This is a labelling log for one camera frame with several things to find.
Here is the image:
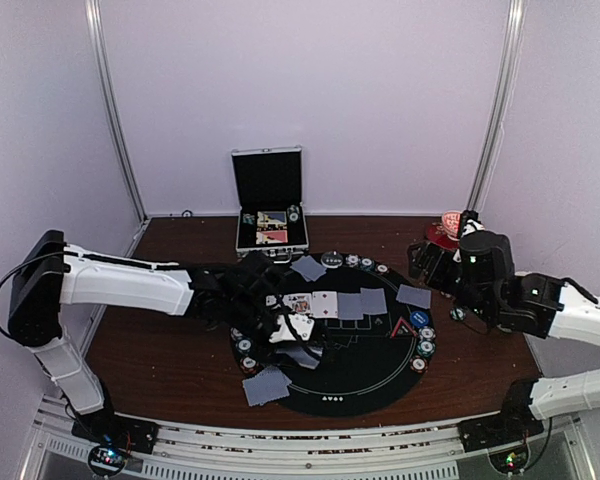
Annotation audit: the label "left aluminium frame post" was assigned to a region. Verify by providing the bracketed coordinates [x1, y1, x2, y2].
[83, 0, 146, 217]

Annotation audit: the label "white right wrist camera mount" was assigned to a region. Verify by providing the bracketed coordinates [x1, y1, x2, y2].
[458, 210, 485, 239]

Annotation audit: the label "teal chip stack in case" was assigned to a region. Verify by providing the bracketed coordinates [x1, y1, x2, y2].
[242, 214, 256, 225]

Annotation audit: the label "community card face-down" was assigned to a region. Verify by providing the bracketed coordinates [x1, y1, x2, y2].
[337, 292, 364, 321]
[360, 288, 388, 315]

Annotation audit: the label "round black poker mat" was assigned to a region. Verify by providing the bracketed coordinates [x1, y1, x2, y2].
[229, 252, 436, 417]

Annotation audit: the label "aluminium poker case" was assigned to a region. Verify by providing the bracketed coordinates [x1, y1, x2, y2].
[231, 145, 309, 263]

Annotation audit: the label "blue patterned card deck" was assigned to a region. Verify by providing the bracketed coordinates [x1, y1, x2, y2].
[274, 346, 323, 371]

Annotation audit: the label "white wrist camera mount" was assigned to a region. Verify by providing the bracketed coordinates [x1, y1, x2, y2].
[269, 314, 315, 344]
[458, 210, 485, 239]

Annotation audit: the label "green chip stack in case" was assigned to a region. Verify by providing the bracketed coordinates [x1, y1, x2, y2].
[287, 205, 300, 223]

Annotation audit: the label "red triangle all-in marker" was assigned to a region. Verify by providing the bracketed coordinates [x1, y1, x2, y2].
[390, 317, 418, 339]

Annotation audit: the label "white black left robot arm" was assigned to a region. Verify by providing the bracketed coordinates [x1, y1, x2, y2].
[0, 230, 329, 444]

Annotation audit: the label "clear dealer button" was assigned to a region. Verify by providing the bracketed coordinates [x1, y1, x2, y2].
[320, 251, 344, 269]

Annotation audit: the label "king of clubs card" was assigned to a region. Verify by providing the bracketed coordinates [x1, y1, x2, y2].
[283, 293, 313, 315]

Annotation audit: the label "red saucer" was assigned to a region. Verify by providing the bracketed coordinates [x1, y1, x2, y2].
[425, 222, 458, 250]

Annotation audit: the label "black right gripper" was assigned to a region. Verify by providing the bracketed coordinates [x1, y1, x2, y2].
[408, 240, 495, 323]

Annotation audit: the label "aluminium frame post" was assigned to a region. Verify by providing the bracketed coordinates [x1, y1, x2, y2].
[83, 0, 146, 217]
[466, 0, 527, 211]

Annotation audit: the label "green blue chip stack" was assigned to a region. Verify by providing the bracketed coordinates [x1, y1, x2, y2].
[449, 307, 466, 322]

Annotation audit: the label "red patterned bowl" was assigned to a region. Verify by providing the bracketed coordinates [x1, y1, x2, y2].
[441, 211, 464, 240]

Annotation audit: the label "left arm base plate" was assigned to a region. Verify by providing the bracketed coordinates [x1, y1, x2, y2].
[71, 417, 159, 454]

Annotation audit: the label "green chips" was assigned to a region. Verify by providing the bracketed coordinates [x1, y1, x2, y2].
[235, 338, 252, 355]
[359, 257, 375, 271]
[416, 340, 436, 358]

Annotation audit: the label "diamond face-up card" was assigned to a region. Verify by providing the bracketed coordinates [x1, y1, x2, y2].
[311, 291, 338, 319]

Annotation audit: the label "right aluminium frame post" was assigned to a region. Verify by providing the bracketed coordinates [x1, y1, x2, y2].
[466, 0, 527, 211]

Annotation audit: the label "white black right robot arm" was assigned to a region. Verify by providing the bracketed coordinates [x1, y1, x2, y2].
[407, 230, 600, 442]

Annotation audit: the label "blue small blind button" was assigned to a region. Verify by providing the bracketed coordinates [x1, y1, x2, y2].
[409, 310, 431, 329]

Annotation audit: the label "blue chips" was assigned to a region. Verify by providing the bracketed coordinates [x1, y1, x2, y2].
[230, 328, 245, 342]
[345, 254, 360, 268]
[418, 326, 436, 341]

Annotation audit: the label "blue card deck box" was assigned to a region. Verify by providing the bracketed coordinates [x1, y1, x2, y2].
[257, 211, 287, 228]

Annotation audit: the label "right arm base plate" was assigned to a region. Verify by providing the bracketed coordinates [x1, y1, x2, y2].
[458, 412, 544, 452]

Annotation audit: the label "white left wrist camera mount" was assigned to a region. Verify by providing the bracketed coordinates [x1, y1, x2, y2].
[269, 314, 315, 344]

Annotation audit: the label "red card deck box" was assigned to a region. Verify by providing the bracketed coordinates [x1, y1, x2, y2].
[256, 230, 288, 245]

